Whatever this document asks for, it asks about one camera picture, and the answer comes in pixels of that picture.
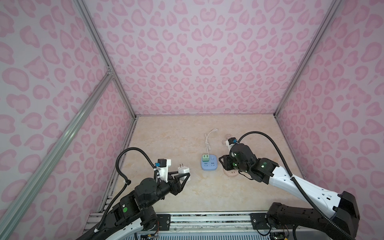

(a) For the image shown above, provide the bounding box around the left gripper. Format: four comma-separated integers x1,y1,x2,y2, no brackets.
144,172,192,211

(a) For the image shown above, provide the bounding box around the white charger plug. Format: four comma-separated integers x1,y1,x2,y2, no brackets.
178,164,190,182

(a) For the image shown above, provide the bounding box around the light green charger plug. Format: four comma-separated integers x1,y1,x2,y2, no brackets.
202,154,210,162

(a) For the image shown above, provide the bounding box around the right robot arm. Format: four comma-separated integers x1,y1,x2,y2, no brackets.
219,138,360,240

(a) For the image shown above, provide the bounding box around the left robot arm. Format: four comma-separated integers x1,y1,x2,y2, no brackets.
78,173,190,240

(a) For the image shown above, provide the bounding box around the pink round power strip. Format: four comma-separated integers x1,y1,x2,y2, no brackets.
221,136,239,178

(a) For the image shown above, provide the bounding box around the blue square power strip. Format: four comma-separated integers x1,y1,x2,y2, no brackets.
200,128,219,172

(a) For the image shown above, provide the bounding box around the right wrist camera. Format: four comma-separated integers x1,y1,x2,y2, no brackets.
225,137,237,151

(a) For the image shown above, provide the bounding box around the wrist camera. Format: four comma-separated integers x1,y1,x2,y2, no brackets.
155,159,172,183
225,137,237,151

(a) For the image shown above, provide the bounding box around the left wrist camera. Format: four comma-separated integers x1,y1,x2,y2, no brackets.
155,159,172,183

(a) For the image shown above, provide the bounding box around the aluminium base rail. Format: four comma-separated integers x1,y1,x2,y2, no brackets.
82,209,343,240

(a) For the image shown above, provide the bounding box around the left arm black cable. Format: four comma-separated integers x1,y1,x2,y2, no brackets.
94,146,158,233

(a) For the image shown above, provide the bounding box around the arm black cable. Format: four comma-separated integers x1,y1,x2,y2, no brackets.
94,146,158,233
237,131,356,240

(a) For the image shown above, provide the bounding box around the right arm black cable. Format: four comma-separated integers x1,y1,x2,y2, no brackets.
237,131,356,240

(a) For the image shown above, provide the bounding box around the left wall aluminium strut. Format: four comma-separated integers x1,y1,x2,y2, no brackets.
1,72,114,240

